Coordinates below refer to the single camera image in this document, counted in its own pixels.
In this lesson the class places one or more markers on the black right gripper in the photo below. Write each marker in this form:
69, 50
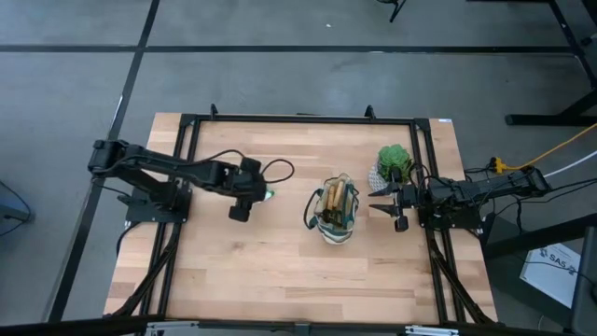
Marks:
406, 198

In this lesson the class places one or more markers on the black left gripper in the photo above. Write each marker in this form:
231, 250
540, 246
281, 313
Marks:
247, 184

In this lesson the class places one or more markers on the green plastic spray bottle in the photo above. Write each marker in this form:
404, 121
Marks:
269, 194

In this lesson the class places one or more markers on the beige green gardening bag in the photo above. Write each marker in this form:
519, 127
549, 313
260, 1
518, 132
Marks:
336, 233

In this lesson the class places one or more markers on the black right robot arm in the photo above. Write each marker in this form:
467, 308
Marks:
490, 189

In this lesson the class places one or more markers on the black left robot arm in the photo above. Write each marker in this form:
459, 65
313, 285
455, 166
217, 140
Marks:
177, 165

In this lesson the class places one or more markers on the white triangle-patterned plant pot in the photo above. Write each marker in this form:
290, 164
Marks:
375, 179

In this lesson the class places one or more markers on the green succulent plant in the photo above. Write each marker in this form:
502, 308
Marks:
394, 158

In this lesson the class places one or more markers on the white label sticker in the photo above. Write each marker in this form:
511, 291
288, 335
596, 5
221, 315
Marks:
445, 120

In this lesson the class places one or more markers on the black side stand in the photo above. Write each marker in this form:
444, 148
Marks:
536, 238

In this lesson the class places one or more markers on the white SAS printed box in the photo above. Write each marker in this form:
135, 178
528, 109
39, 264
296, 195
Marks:
550, 275

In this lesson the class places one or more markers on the black chair leg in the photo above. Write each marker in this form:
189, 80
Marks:
396, 11

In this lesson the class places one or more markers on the grey equipment base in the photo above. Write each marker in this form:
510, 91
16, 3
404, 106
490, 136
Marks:
14, 214

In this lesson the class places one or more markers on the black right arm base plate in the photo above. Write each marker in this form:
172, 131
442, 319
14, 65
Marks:
466, 223

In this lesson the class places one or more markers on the black aluminium table frame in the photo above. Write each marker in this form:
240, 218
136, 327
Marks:
303, 119

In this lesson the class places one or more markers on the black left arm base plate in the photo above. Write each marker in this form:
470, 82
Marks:
140, 214

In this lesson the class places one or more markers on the silver metal bracket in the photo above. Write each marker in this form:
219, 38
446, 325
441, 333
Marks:
431, 331

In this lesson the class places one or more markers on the black desk leg frame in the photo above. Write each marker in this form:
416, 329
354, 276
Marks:
536, 120

